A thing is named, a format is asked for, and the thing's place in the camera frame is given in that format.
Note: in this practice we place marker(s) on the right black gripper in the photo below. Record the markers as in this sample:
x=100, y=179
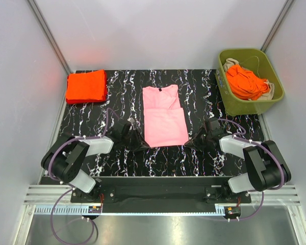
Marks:
x=193, y=142

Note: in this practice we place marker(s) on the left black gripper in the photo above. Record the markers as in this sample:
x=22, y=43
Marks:
x=142, y=145

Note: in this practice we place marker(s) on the pink t shirt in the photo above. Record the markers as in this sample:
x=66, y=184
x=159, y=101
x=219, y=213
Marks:
x=164, y=119

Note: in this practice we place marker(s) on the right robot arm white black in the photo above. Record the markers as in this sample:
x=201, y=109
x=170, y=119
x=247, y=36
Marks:
x=266, y=168

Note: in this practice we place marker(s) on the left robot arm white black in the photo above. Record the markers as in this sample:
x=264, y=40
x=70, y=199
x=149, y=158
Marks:
x=64, y=160

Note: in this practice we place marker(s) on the black marbled table mat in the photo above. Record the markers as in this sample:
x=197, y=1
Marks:
x=199, y=97

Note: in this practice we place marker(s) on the orange t shirt in bin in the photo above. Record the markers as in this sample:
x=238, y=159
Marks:
x=245, y=85

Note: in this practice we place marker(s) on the folded orange t shirt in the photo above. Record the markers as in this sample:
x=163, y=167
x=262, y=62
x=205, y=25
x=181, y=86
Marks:
x=89, y=87

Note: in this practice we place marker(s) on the right small circuit board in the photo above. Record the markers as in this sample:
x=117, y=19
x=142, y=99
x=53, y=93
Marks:
x=233, y=210

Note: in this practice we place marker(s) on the small circuit board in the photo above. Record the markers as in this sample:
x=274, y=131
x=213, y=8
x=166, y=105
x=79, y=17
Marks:
x=94, y=209
x=233, y=210

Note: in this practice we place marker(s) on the left small circuit board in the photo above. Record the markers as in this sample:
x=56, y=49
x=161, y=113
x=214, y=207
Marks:
x=94, y=209

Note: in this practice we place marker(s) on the olive green plastic bin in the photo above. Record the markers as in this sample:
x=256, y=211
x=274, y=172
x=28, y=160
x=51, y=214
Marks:
x=258, y=62

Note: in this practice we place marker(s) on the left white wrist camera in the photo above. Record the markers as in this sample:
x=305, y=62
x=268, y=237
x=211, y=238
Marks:
x=132, y=121

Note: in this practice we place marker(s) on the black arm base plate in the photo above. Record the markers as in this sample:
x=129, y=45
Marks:
x=114, y=189

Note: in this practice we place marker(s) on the aluminium rail frame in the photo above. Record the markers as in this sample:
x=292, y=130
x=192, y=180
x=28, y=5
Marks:
x=50, y=200

